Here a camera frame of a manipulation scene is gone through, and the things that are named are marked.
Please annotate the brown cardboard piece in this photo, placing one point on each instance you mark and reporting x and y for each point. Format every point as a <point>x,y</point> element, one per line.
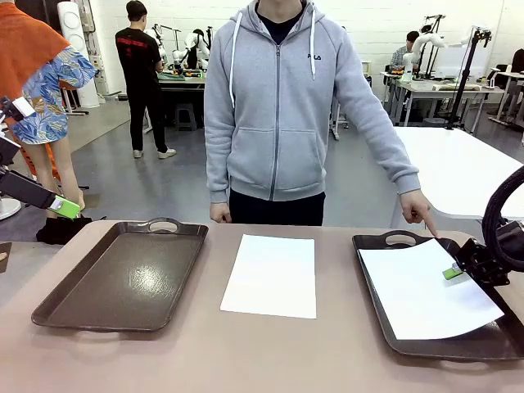
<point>4,258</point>

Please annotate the brown tray holding papers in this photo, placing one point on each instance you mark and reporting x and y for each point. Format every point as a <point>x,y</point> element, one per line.
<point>430,350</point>

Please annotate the grey background desk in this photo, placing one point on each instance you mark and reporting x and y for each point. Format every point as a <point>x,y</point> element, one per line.
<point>442,88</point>

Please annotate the person in grey hoodie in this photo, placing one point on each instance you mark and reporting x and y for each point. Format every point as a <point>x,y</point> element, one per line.
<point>270,123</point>

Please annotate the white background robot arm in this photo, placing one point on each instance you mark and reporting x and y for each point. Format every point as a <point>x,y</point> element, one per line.
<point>192,43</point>
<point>161,45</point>

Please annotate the person's right hand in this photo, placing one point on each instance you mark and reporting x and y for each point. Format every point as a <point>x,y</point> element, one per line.
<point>221,213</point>

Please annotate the white A4 paper sheet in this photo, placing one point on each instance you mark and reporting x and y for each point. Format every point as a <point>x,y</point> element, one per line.
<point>409,294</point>
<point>270,278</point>

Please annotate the person's left forearm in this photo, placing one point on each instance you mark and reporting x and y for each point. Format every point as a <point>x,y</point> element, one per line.
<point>393,159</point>

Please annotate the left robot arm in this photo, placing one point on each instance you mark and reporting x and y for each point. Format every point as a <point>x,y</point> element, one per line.
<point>6,151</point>

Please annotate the seated person in plaid shirt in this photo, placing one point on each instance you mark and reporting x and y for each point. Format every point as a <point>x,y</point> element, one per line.
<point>403,53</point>

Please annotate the white tower air conditioner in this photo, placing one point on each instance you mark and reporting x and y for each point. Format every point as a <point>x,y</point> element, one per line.
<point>78,41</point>

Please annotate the black white camera mount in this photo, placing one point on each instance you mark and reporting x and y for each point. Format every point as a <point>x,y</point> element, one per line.
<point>22,107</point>

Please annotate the white round stand base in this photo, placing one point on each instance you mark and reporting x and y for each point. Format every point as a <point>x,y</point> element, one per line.
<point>8,210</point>

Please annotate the person's right forearm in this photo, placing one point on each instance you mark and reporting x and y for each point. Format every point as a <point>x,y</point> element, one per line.
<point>217,172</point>

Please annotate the grey stool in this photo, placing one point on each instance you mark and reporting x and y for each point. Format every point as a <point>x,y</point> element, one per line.
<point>185,116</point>

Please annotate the mannequin in floral dress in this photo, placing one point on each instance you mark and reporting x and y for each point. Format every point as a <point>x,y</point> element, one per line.
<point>41,102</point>

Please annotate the black bag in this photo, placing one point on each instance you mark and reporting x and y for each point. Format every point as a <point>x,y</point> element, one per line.
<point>57,233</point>

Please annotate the person in black T-shirt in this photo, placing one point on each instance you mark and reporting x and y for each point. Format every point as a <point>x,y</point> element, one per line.
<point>137,61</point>

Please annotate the white background desk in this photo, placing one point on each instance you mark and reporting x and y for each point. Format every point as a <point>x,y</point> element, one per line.
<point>507,75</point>

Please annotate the black tripod stand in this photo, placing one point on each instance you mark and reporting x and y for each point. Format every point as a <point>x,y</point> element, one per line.
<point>462,90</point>

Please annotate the empty brown plastic tray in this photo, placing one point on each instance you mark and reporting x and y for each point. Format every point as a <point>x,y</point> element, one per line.
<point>123,278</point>

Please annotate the person's left hand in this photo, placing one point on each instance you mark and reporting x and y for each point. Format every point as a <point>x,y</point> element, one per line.
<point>413,206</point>

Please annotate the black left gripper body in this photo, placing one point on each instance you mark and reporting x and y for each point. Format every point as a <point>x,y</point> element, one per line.
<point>24,190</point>

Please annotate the large white background robot arm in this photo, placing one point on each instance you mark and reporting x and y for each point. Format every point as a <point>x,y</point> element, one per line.
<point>425,41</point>

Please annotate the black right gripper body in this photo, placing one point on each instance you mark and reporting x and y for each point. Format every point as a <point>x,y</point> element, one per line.
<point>483,264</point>

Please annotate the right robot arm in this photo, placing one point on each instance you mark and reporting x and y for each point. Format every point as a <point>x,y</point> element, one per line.
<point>511,241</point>

